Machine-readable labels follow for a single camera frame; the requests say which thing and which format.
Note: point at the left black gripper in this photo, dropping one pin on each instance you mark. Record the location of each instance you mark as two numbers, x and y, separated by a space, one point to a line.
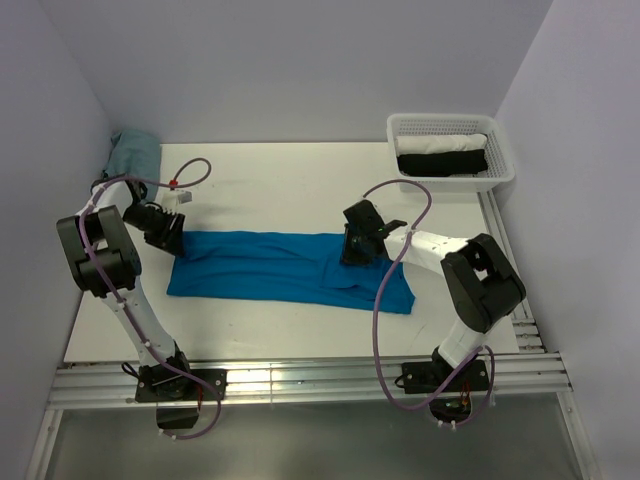
171 240

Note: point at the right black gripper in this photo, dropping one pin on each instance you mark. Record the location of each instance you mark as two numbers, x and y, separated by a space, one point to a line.
348 254

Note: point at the bright blue t-shirt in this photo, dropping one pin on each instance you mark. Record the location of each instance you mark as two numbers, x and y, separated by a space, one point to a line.
272 266

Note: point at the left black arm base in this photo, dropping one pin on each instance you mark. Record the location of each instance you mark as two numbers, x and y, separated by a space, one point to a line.
178 400

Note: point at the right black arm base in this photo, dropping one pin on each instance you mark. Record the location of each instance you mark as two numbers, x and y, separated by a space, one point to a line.
459 394

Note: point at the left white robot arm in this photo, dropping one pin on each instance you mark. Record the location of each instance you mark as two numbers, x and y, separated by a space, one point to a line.
104 261

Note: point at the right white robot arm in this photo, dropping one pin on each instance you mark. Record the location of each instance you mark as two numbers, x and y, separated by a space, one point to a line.
483 285

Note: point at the grey-blue crumpled t-shirt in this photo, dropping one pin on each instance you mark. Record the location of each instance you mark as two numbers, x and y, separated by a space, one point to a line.
135 153

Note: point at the white rolled t-shirt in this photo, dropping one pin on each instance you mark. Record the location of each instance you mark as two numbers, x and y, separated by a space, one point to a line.
436 144

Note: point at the black rolled t-shirt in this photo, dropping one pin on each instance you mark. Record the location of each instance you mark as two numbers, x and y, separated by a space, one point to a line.
444 164

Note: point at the white perforated plastic basket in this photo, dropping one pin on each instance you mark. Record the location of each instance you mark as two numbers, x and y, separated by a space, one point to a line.
497 151

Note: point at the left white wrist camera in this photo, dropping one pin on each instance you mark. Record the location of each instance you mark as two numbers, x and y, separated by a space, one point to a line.
175 197

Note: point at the aluminium front rail frame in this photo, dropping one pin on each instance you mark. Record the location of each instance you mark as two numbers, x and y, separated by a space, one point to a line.
104 385

